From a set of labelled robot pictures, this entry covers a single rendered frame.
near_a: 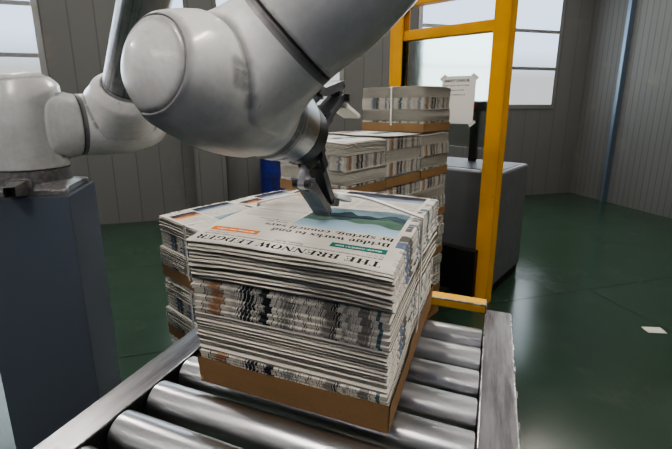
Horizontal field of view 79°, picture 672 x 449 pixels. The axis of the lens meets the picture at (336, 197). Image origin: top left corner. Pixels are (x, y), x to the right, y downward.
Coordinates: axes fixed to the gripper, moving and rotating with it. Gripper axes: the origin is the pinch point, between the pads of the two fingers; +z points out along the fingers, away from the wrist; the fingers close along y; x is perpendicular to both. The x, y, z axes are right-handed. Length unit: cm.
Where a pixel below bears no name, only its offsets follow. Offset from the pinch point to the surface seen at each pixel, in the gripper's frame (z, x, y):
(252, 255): -18.3, -4.1, 15.9
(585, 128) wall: 547, 129, -134
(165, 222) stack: 47, -80, 19
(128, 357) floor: 92, -135, 91
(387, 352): -14.1, 13.2, 25.3
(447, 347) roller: 10.9, 18.2, 30.4
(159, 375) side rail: -12.1, -21.8, 37.1
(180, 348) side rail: -5.6, -23.9, 35.3
